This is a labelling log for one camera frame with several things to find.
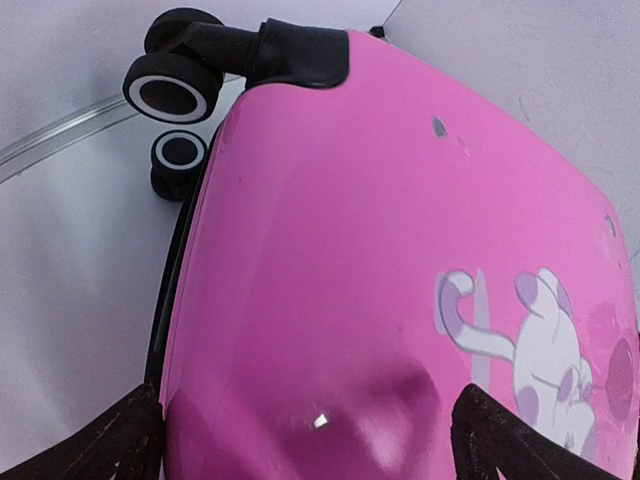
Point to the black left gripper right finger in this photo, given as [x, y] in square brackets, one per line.
[488, 441]

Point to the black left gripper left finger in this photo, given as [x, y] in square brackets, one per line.
[125, 442]

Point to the pink cartoon hard-shell suitcase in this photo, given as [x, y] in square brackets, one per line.
[360, 236]

